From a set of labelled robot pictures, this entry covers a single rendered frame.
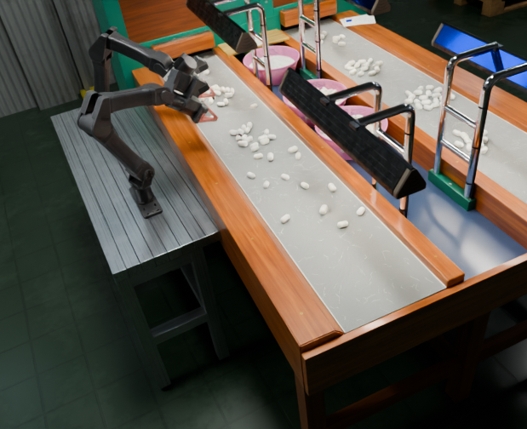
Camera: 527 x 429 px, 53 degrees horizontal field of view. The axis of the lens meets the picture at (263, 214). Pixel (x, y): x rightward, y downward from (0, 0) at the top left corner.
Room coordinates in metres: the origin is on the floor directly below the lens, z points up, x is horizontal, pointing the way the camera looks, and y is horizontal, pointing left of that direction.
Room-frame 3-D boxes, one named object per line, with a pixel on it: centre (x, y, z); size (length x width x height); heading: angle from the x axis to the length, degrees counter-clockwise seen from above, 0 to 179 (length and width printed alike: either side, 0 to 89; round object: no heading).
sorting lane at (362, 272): (1.70, -0.01, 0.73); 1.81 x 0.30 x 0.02; 18
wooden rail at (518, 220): (1.86, -0.49, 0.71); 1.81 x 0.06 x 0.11; 18
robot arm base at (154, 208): (1.53, 0.41, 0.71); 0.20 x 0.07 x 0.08; 21
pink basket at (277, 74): (2.38, -0.14, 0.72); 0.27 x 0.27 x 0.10
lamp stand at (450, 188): (1.36, -0.69, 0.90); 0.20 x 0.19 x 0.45; 18
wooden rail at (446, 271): (1.75, -0.18, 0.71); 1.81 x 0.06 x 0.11; 18
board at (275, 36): (2.58, -0.07, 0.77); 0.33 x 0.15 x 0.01; 108
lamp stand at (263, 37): (2.15, -0.01, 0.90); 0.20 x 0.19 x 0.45; 18
